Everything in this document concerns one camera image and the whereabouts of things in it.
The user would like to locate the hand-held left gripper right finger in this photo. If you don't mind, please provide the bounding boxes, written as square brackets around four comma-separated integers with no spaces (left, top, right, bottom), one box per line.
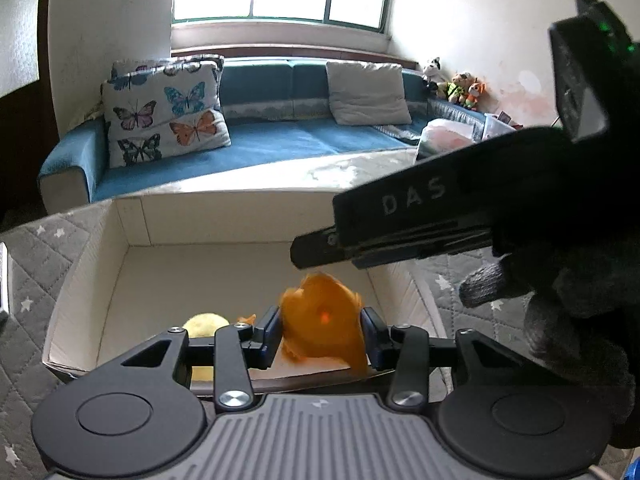
[361,306,526,413]

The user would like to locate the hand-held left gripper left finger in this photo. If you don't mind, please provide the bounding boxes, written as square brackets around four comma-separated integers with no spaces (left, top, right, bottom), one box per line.
[120,307,281,413]

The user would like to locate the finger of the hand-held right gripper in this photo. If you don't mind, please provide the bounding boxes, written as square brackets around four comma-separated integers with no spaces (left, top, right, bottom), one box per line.
[290,224,496,269]

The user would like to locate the orange rubber duck toy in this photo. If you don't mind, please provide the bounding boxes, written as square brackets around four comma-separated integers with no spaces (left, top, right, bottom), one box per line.
[277,271,368,376]

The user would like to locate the yellow chick plush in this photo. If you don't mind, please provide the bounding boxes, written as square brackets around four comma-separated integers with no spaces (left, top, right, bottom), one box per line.
[182,312,258,386]

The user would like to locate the grey cardboard box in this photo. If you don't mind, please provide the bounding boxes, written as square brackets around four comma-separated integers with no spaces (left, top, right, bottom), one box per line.
[42,187,443,396]

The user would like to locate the person's right hand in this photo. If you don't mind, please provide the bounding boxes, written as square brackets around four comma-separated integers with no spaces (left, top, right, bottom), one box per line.
[459,259,633,427]

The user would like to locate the pink white plastic bag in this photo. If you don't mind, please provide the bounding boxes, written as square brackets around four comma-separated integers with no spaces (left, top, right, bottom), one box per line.
[415,119,476,161]

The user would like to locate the orange plush toy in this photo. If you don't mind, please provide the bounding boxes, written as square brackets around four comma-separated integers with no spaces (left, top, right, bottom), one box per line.
[465,80,488,112]

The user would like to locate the blue sofa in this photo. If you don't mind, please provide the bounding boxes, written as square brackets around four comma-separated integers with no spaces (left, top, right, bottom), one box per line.
[39,56,501,216]

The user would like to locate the green yellow plush toy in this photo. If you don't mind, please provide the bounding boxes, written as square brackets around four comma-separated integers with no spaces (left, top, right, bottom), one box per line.
[446,72,473,106]

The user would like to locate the black white plush toy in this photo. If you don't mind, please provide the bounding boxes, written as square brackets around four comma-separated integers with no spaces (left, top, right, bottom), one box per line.
[422,57,446,86]

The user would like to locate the white pillow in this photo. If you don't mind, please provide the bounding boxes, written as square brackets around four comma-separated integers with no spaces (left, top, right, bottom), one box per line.
[326,61,413,127]

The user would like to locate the large butterfly print pillow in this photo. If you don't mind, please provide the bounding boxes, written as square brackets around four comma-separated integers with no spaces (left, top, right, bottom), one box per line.
[100,62,232,169]

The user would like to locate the white remote control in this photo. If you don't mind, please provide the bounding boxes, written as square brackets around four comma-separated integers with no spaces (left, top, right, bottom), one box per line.
[0,242,11,321]

